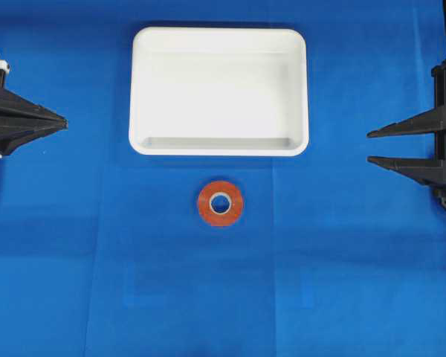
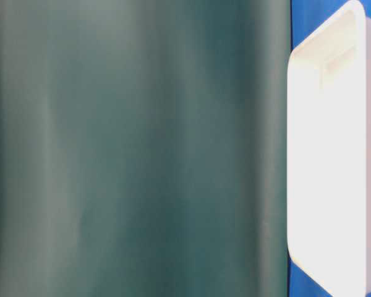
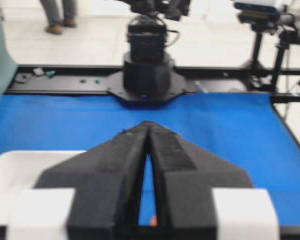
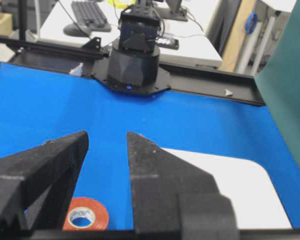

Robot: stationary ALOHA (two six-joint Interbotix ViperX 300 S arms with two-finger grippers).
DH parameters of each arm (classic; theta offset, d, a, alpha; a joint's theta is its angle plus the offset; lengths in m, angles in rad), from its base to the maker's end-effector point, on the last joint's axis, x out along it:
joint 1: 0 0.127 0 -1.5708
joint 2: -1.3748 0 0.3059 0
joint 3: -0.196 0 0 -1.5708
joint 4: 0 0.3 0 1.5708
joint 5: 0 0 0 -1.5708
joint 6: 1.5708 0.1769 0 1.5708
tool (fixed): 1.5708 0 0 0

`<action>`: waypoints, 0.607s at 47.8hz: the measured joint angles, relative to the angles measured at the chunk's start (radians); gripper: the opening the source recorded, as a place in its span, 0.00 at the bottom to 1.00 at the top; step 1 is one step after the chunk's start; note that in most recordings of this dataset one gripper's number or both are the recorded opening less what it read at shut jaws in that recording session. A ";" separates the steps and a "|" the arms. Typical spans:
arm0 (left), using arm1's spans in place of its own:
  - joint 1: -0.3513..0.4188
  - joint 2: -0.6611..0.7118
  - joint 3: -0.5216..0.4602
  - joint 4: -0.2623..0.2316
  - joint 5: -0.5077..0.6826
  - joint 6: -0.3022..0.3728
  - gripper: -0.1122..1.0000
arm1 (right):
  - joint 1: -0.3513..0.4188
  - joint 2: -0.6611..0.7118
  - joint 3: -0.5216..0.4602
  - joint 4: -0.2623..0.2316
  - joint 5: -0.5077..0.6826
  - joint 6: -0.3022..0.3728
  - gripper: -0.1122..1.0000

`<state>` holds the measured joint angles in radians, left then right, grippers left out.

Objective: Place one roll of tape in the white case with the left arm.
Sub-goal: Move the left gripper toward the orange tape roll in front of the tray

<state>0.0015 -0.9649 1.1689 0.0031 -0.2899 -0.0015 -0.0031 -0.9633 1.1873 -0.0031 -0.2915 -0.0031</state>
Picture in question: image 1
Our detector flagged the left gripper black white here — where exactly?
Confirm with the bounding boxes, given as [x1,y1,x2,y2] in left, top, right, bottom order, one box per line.
[0,59,68,158]

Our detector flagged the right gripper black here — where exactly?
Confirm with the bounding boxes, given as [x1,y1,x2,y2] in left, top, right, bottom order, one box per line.
[366,60,446,210]

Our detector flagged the white rectangular plastic case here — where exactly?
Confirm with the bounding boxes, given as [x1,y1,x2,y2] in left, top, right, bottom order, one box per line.
[129,26,309,157]

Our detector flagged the orange tape roll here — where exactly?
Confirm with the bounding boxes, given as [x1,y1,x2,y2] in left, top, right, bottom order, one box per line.
[197,180,245,228]

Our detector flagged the blue table cloth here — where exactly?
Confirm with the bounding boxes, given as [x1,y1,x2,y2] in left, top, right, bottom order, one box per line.
[0,1,446,356]

